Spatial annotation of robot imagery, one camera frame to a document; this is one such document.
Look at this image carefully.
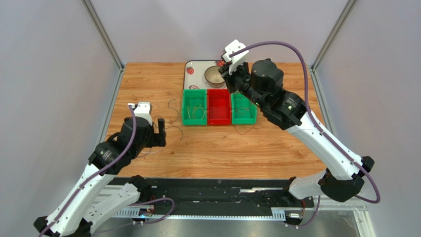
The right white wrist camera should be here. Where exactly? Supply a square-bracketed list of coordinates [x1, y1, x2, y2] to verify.
[221, 39, 249, 75]

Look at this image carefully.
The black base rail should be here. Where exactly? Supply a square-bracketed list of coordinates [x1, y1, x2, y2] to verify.
[140, 178, 316, 217]

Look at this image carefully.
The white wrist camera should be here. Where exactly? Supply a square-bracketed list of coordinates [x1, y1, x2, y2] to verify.
[221, 39, 249, 75]
[127, 102, 153, 125]

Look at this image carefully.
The white wire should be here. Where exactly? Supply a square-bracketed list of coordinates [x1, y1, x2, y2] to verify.
[136, 146, 164, 158]

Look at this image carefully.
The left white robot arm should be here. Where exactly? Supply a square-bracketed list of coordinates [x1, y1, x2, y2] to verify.
[34, 117, 166, 237]

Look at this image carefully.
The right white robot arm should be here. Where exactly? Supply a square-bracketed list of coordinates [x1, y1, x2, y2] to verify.
[218, 59, 375, 202]

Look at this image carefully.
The green plastic bin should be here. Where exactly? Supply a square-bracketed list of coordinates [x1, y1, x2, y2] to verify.
[181, 89, 207, 126]
[231, 93, 257, 125]

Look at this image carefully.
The red plastic bin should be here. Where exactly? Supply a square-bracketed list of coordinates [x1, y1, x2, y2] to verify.
[207, 89, 232, 125]

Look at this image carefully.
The brown wire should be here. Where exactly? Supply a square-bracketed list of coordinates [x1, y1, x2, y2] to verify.
[234, 97, 254, 116]

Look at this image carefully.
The right green plastic bin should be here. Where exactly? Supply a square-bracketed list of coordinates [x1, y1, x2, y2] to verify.
[231, 93, 257, 125]

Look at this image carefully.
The left green plastic bin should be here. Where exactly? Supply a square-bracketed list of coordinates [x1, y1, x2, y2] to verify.
[181, 89, 207, 126]

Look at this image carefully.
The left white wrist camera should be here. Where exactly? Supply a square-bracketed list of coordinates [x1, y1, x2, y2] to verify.
[127, 102, 153, 125]

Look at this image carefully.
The white strawberry tray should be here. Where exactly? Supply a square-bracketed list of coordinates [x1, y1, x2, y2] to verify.
[183, 59, 227, 89]

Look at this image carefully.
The beige ceramic bowl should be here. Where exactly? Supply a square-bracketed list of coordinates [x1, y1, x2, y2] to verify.
[204, 66, 225, 88]

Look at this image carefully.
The yellow wire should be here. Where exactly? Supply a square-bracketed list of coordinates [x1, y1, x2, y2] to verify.
[186, 102, 206, 120]

